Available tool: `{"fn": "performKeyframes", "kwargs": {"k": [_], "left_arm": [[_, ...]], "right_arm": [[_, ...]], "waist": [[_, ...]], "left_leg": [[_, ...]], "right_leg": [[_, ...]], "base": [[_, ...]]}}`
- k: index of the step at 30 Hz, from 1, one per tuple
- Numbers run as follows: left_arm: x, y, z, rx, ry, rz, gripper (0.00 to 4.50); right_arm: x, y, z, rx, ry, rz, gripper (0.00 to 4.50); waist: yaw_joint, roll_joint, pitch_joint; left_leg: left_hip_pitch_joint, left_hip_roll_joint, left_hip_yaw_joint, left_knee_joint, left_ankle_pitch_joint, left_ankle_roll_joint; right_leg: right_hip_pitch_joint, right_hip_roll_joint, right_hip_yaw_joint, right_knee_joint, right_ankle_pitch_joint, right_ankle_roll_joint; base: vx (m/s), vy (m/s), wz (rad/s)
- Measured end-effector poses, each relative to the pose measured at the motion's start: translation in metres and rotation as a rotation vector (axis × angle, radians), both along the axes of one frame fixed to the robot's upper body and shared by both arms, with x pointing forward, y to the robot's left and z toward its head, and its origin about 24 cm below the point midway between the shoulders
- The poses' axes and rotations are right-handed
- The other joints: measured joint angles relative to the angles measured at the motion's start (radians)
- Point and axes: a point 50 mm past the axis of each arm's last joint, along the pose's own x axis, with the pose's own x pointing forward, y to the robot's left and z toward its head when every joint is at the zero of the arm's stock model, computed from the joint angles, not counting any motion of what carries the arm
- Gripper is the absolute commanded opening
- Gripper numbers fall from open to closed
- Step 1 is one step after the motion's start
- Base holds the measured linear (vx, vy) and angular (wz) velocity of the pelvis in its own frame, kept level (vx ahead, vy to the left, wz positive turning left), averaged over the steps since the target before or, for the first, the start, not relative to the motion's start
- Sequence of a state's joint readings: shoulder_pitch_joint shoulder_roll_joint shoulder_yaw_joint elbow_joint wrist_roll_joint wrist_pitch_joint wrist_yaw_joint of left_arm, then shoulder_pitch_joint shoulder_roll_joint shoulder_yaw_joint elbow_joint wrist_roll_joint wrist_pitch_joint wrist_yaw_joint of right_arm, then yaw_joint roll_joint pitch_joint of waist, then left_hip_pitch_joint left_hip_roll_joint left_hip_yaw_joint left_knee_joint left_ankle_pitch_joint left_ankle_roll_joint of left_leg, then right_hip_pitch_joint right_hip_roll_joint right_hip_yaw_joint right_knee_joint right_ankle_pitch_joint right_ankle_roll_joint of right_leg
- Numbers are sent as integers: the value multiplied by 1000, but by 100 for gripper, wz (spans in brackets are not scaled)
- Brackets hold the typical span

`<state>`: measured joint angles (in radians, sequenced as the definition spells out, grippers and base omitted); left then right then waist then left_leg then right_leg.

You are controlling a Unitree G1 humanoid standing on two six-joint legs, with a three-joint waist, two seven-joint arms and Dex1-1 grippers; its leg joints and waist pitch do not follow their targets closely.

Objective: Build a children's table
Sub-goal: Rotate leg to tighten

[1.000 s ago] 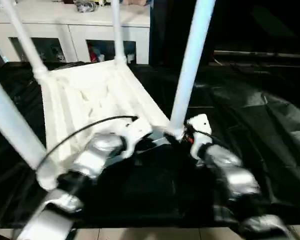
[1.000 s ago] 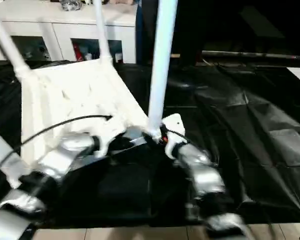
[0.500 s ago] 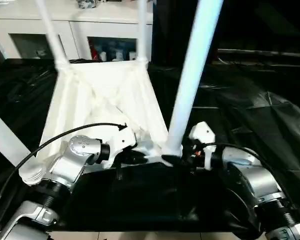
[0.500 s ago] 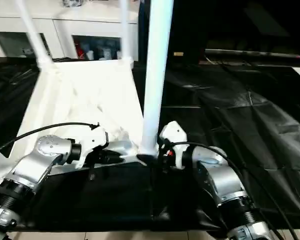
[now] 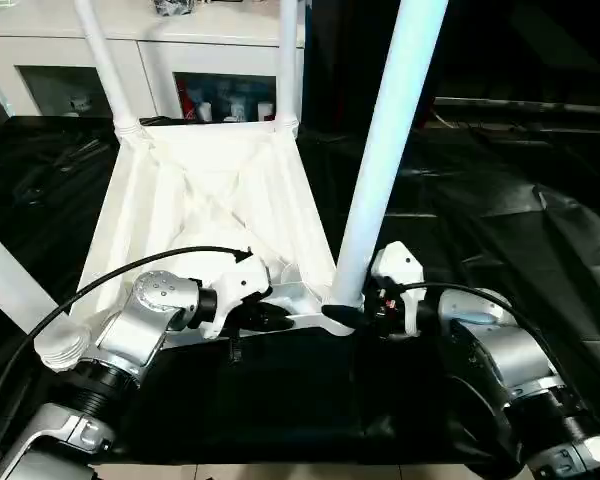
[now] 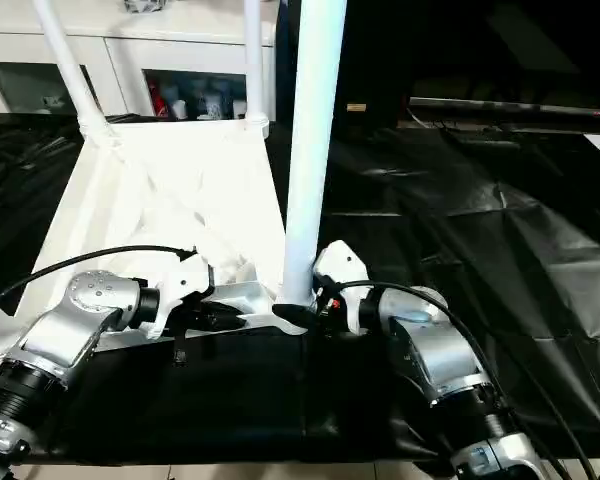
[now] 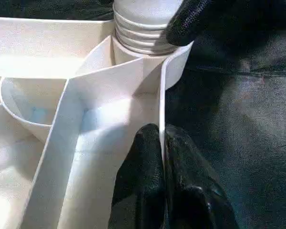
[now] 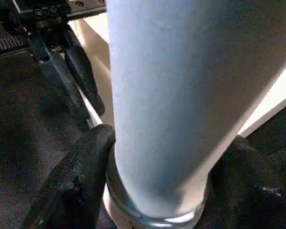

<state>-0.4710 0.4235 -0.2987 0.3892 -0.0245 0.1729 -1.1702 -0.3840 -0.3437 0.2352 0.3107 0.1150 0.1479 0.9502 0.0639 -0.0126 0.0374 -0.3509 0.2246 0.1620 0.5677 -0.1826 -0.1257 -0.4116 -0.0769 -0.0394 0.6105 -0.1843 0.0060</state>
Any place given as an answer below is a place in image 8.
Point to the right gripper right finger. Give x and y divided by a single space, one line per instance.
248 188

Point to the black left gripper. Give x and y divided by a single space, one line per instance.
38 14

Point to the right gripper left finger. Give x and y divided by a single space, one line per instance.
81 171

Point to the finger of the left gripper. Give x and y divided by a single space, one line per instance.
83 76

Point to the white plastic table leg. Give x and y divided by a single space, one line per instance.
169 95

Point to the white plastic table top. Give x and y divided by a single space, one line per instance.
271 100

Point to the black mat cloth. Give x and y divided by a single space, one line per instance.
14 107

